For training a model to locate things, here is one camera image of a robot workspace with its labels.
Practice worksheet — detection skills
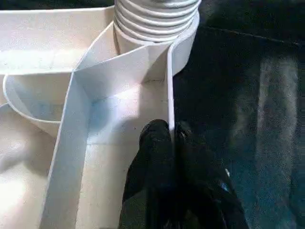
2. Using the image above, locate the white plastic table leg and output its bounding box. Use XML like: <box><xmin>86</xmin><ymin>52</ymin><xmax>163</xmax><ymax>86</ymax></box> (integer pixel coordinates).
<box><xmin>113</xmin><ymin>0</ymin><xmax>201</xmax><ymax>44</ymax></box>

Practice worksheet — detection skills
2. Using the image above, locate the black work mat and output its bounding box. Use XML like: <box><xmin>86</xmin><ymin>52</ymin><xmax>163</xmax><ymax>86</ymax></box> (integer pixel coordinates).
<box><xmin>172</xmin><ymin>0</ymin><xmax>305</xmax><ymax>229</ymax></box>

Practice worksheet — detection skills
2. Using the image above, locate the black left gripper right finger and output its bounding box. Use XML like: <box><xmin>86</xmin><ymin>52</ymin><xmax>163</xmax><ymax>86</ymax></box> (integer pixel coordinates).
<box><xmin>175</xmin><ymin>122</ymin><xmax>248</xmax><ymax>229</ymax></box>

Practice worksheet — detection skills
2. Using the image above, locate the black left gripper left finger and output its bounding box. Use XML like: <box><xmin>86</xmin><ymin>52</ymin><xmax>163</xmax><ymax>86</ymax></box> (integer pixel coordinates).
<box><xmin>118</xmin><ymin>119</ymin><xmax>176</xmax><ymax>229</ymax></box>

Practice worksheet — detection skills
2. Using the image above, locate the white plastic table top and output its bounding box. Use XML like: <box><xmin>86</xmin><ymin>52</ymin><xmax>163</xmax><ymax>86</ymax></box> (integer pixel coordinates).
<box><xmin>0</xmin><ymin>5</ymin><xmax>201</xmax><ymax>229</ymax></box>

